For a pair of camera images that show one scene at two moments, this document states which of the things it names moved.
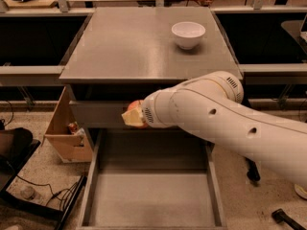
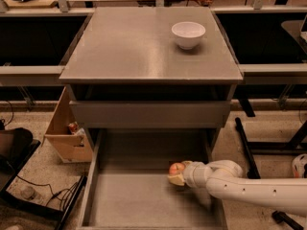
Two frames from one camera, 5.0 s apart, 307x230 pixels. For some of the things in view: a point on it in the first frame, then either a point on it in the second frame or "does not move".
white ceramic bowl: (188, 34) does not move
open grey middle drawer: (151, 178) does not move
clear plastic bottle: (31, 194) does not move
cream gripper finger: (133, 117) to (177, 179)
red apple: (138, 103) to (177, 168)
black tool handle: (279, 216) does not move
